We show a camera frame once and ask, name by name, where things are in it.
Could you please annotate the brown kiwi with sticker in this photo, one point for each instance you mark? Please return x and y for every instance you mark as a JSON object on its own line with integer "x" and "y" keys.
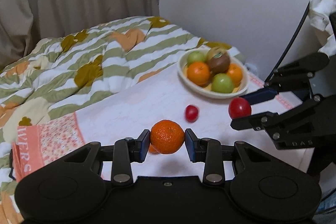
{"x": 219, "y": 63}

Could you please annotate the striped floral duvet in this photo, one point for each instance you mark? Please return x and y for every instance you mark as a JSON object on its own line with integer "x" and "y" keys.
{"x": 62, "y": 75}

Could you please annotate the pink floral towel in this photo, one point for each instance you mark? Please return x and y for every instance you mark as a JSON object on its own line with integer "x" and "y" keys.
{"x": 127, "y": 114}

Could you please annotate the small mandarin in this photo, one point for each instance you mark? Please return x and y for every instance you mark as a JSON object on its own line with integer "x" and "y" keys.
{"x": 152, "y": 150}
{"x": 167, "y": 137}

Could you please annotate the yellow brown pear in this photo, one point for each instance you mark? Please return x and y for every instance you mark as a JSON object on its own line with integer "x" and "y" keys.
{"x": 215, "y": 52}

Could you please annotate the green apple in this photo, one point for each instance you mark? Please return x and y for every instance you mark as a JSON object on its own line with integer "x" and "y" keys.
{"x": 196, "y": 56}
{"x": 222, "y": 83}

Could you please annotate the red cherry tomato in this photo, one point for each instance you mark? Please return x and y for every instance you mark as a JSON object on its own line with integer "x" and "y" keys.
{"x": 191, "y": 113}
{"x": 239, "y": 107}

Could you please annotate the cream oval bowl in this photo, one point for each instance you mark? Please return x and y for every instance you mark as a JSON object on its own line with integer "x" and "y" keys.
{"x": 206, "y": 90}

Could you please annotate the white cloth hanging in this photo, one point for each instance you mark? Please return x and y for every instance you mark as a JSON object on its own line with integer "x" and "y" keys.
{"x": 319, "y": 12}

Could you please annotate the large orange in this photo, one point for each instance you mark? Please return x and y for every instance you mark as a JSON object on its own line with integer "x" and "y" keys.
{"x": 235, "y": 73}
{"x": 199, "y": 73}

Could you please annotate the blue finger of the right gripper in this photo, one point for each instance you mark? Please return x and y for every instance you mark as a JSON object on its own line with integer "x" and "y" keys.
{"x": 260, "y": 95}
{"x": 256, "y": 121}

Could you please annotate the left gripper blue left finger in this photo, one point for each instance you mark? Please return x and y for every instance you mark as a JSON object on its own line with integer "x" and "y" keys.
{"x": 135, "y": 150}

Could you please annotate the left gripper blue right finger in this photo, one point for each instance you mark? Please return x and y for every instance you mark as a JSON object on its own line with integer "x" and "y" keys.
{"x": 199, "y": 149}

